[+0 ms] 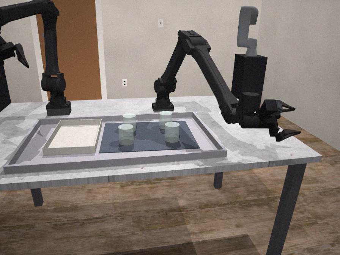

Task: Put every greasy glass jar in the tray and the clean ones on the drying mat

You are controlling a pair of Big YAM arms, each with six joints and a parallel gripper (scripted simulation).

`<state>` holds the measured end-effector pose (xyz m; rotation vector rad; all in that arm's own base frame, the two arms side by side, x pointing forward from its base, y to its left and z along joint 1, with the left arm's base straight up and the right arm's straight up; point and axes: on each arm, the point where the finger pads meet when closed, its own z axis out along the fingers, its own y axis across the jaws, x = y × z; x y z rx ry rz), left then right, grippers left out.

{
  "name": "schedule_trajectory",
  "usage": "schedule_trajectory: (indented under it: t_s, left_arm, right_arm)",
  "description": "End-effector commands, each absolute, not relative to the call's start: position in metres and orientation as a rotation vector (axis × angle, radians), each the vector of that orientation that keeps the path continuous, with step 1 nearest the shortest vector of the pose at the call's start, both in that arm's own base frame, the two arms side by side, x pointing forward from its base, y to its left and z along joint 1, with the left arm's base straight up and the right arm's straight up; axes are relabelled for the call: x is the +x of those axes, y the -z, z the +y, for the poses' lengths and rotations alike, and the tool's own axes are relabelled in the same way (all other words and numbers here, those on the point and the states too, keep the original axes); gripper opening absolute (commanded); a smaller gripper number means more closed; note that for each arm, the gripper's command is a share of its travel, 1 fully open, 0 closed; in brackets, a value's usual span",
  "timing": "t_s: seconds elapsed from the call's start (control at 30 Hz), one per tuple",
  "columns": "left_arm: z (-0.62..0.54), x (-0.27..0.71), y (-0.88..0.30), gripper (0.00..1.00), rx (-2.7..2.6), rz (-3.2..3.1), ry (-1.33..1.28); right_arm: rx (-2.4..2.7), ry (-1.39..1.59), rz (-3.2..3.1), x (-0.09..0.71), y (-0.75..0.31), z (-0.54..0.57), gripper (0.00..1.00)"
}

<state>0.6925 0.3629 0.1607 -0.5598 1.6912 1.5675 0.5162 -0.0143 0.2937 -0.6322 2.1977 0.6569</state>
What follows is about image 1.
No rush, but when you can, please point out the clear glass cylinder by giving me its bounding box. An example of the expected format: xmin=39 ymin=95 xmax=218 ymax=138
xmin=159 ymin=111 xmax=172 ymax=129
xmin=118 ymin=124 xmax=134 ymax=146
xmin=123 ymin=113 xmax=136 ymax=131
xmin=165 ymin=122 xmax=179 ymax=143

